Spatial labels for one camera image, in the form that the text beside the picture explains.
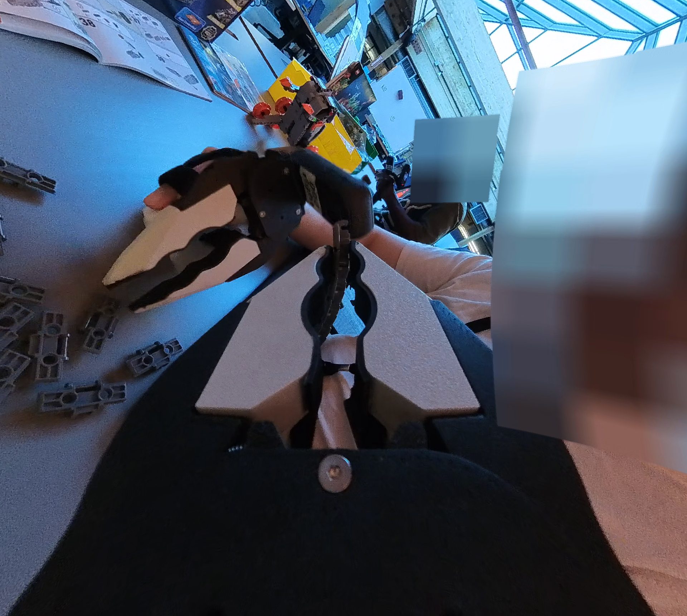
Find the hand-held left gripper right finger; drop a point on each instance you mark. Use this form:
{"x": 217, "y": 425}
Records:
{"x": 418, "y": 358}

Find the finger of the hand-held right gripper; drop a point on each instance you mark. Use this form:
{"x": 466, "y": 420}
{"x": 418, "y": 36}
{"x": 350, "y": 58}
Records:
{"x": 177, "y": 235}
{"x": 220, "y": 267}

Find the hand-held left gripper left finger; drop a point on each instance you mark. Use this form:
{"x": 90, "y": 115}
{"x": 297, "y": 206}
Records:
{"x": 257, "y": 358}

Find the row of grey track links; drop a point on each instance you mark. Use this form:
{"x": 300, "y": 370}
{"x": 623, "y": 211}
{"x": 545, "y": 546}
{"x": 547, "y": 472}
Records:
{"x": 48, "y": 347}

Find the person's right forearm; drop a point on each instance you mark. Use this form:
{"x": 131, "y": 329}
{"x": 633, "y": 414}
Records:
{"x": 316, "y": 229}

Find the grey desk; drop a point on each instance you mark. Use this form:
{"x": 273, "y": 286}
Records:
{"x": 80, "y": 143}

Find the person's right hand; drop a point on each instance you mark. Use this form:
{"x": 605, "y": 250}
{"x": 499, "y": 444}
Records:
{"x": 161, "y": 198}

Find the yellow plastic bin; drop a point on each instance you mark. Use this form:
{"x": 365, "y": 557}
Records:
{"x": 335, "y": 146}

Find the grey orange toy robot chassis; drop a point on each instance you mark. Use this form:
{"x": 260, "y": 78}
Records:
{"x": 306, "y": 114}

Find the green plastic bin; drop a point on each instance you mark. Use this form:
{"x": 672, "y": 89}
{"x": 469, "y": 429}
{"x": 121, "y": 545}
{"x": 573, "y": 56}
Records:
{"x": 367, "y": 135}

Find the dark flower set box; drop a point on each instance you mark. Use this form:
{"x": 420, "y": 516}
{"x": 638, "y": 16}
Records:
{"x": 357, "y": 90}

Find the blue printed leaflet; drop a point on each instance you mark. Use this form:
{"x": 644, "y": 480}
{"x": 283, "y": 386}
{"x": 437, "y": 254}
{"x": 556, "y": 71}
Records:
{"x": 225, "y": 73}

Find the open instruction booklet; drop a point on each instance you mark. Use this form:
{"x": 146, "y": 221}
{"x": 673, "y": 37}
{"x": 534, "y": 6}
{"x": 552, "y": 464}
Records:
{"x": 107, "y": 25}

